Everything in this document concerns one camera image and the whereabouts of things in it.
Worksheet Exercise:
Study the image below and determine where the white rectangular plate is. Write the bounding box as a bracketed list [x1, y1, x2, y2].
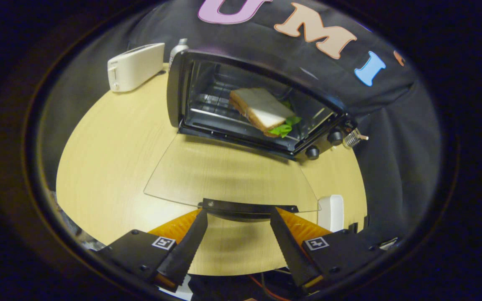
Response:
[317, 194, 345, 232]

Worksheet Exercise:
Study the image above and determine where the clear glass holder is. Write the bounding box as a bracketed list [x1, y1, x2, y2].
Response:
[343, 128, 369, 150]

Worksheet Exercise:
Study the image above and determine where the white slot toaster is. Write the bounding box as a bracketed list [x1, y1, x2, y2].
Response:
[107, 43, 165, 92]

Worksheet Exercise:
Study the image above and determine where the silver bottle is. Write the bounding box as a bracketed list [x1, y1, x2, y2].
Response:
[169, 38, 189, 71]

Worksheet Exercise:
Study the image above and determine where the lettuce sandwich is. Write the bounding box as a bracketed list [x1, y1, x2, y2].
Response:
[229, 87, 302, 138]

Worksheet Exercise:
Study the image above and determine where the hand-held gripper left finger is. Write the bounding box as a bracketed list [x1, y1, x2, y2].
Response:
[95, 209, 209, 293]

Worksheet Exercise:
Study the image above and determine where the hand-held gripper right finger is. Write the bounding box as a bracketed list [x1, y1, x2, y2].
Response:
[269, 207, 392, 293]

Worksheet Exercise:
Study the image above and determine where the black toaster oven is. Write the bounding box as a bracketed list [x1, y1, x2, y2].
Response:
[144, 49, 359, 222]

